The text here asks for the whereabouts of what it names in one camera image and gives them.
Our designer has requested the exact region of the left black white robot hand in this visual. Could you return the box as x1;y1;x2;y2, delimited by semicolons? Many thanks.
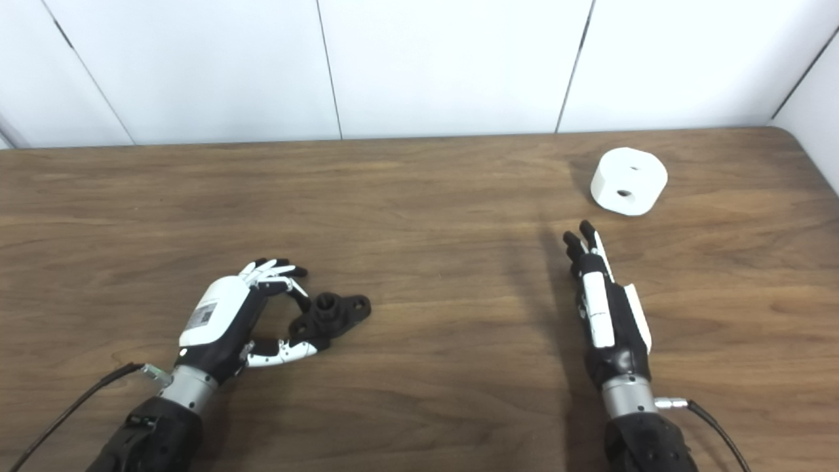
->
178;258;320;385

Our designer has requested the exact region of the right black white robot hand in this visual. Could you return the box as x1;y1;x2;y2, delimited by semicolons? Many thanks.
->
563;220;654;387

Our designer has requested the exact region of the black flanged holder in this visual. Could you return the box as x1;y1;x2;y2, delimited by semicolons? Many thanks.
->
289;293;372;351

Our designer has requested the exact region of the round white piece with hole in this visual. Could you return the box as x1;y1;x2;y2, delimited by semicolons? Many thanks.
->
590;147;669;216

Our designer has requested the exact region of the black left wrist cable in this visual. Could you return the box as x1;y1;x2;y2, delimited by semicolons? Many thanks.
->
7;363;172;472

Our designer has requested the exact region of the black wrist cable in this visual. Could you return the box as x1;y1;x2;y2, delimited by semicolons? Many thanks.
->
655;397;751;472
7;363;172;472

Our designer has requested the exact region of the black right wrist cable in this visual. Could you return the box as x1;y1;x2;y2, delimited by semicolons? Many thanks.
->
655;397;751;472

